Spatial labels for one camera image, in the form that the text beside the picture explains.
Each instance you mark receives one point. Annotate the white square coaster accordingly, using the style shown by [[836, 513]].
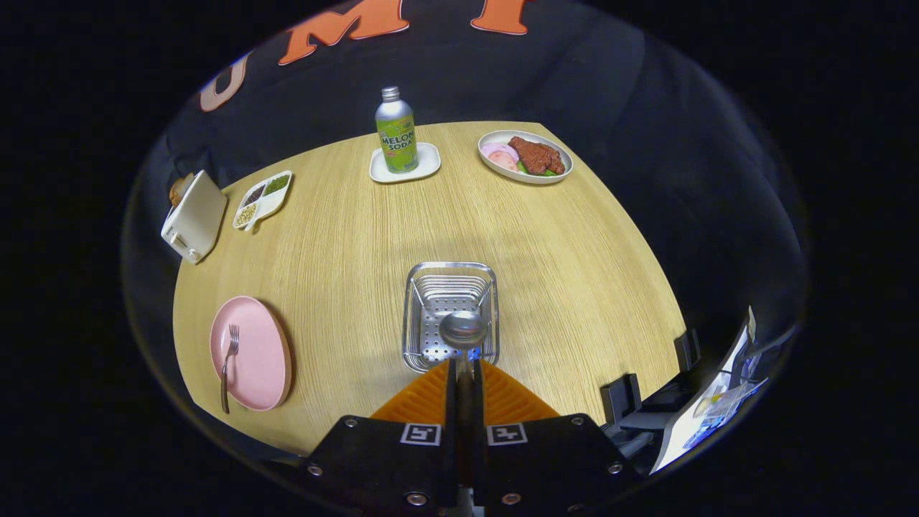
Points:
[[429, 161]]

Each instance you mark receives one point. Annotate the white toaster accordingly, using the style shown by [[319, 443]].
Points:
[[197, 215]]

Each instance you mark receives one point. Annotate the white divided dish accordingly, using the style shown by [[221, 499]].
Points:
[[262, 205]]

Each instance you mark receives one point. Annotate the white oval plate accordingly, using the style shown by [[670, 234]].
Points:
[[502, 174]]

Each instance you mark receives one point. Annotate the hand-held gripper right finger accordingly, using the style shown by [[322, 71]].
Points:
[[553, 459]]

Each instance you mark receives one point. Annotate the silver spoon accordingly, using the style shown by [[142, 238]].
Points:
[[463, 329]]

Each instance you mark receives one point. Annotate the silver fork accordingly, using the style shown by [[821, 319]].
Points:
[[225, 380]]

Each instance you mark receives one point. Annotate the black table clamp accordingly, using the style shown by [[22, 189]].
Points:
[[621, 398], [687, 350]]

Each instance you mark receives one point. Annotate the green vegetable garnish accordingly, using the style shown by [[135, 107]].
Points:
[[522, 169]]

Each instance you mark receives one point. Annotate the pink ham slices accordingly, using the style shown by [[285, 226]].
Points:
[[500, 154]]

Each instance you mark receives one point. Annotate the green label soda bottle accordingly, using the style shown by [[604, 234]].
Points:
[[396, 136]]

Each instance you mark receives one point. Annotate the pink plate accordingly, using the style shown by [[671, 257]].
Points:
[[258, 352]]

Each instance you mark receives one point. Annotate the brown meat piece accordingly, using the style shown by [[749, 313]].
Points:
[[535, 156]]

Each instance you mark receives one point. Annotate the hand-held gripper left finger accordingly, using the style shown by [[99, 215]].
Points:
[[380, 459]]

